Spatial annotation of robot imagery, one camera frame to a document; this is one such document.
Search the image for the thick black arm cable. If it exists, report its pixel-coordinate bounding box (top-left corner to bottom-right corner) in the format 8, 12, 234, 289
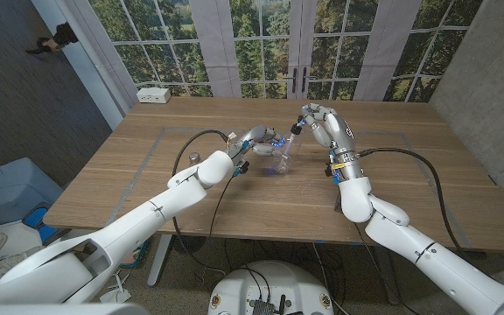
355, 147, 489, 259
171, 129, 234, 277

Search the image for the printed window backdrop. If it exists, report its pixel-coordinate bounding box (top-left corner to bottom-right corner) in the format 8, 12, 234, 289
61, 0, 485, 104

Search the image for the dark wooden door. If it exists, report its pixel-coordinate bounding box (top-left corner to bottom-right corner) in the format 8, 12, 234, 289
0, 0, 113, 187

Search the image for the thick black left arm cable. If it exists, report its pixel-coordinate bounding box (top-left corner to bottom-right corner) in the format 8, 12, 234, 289
171, 129, 234, 277

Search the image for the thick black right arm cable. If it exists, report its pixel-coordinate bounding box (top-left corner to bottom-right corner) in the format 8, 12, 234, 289
355, 147, 489, 259

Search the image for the white table leg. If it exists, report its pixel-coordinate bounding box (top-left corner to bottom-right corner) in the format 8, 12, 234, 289
146, 234, 174, 288
376, 257, 401, 306

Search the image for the clear plastic spray bottle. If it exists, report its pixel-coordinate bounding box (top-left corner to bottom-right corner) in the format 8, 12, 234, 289
271, 130, 304, 175

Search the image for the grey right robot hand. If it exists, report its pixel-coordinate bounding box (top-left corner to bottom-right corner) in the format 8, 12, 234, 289
298, 102, 356, 154

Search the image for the blue storage bin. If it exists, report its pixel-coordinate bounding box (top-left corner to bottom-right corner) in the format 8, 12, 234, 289
0, 157, 65, 228

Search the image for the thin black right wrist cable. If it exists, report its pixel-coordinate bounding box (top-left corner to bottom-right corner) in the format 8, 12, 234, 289
353, 221, 424, 315

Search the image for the white floor mat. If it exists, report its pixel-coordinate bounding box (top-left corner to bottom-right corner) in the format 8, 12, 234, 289
0, 220, 72, 285

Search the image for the black spray nozzle with tube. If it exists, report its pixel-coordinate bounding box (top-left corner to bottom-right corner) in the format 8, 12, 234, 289
282, 115, 306, 158

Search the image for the black door handle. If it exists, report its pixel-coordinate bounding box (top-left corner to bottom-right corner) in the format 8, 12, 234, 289
24, 37, 56, 56

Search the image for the thin black left wrist cable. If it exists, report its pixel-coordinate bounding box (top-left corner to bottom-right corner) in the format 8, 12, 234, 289
206, 173, 239, 240

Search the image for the white power strip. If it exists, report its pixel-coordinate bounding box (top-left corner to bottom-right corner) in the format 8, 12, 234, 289
136, 87, 172, 105

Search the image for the dark round slatted disc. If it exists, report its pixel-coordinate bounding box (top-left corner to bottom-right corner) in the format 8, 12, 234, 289
172, 235, 207, 256

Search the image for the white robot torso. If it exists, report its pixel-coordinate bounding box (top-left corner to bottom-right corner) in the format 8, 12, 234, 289
207, 260, 335, 315

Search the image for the white toy airplane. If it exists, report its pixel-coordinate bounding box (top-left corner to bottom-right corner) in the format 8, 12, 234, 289
99, 269, 131, 304

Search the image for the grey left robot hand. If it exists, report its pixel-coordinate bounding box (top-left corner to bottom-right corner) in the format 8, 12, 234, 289
240, 125, 290, 159

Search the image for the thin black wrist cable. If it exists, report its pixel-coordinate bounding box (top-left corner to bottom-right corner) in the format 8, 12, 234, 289
206, 173, 239, 240
353, 221, 424, 315

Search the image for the teal toy basket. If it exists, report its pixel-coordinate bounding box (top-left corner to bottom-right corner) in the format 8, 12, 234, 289
120, 238, 151, 269

